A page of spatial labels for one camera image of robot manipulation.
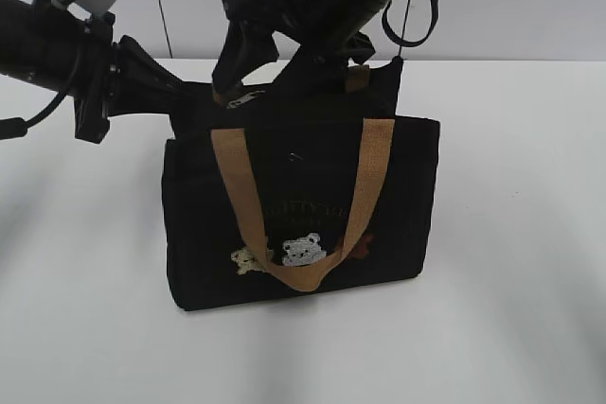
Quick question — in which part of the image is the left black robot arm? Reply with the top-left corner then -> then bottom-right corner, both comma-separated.
1,0 -> 195,144

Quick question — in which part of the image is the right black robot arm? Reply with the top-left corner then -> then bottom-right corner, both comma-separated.
212,0 -> 439,96

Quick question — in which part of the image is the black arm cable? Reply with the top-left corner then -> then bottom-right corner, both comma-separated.
0,90 -> 67,141

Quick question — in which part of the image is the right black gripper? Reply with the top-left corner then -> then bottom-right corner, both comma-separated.
212,0 -> 374,95

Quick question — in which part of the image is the silver zipper pull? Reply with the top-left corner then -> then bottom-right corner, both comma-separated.
226,91 -> 265,110

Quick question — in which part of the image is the black canvas tote bag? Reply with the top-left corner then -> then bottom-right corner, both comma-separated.
162,58 -> 440,311

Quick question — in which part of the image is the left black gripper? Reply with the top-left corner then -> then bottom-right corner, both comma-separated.
70,12 -> 195,143

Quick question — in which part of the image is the black looped cable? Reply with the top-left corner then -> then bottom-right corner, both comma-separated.
382,0 -> 439,49

